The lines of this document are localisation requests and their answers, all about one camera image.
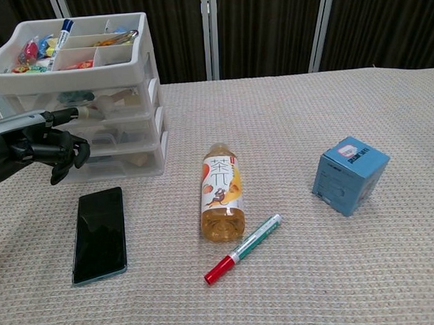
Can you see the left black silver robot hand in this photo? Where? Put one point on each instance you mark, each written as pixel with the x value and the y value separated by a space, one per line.
pixel 24 148

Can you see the small green black gadget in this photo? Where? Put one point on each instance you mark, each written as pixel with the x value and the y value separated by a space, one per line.
pixel 75 96

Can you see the clear plastic drawer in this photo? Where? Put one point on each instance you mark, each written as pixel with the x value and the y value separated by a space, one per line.
pixel 122 112
pixel 137 133
pixel 114 169

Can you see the white plastic drawer organizer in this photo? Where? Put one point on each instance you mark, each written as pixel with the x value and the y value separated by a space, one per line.
pixel 75 76

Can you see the green red candy packet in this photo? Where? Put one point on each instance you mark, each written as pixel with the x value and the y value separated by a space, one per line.
pixel 26 69

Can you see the pink red candy wrapper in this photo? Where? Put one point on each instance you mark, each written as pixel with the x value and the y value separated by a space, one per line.
pixel 28 51

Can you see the yellow candy wrapper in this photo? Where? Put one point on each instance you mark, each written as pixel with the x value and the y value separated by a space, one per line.
pixel 50 48

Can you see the blue candy wrapper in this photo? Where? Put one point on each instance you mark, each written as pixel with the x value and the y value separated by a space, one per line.
pixel 45 41

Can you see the blue capped whiteboard marker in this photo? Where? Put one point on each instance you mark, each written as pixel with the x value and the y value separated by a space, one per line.
pixel 59 43

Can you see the black smartphone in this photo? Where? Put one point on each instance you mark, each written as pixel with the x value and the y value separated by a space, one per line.
pixel 100 234

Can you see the black folding screen panel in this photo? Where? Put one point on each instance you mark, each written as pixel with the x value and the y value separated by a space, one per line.
pixel 170 35
pixel 12 12
pixel 266 32
pixel 387 24

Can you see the small light blue item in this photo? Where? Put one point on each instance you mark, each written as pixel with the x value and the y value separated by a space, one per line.
pixel 120 29

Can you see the amber tea bottle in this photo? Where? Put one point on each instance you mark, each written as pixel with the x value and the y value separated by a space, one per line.
pixel 221 191

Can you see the red capped marker pen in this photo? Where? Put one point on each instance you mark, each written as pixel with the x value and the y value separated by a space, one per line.
pixel 248 245

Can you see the beige woven tablecloth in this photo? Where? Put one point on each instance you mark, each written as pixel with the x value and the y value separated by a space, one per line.
pixel 313 273

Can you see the blue cardboard box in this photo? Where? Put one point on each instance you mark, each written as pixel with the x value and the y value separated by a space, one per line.
pixel 346 179

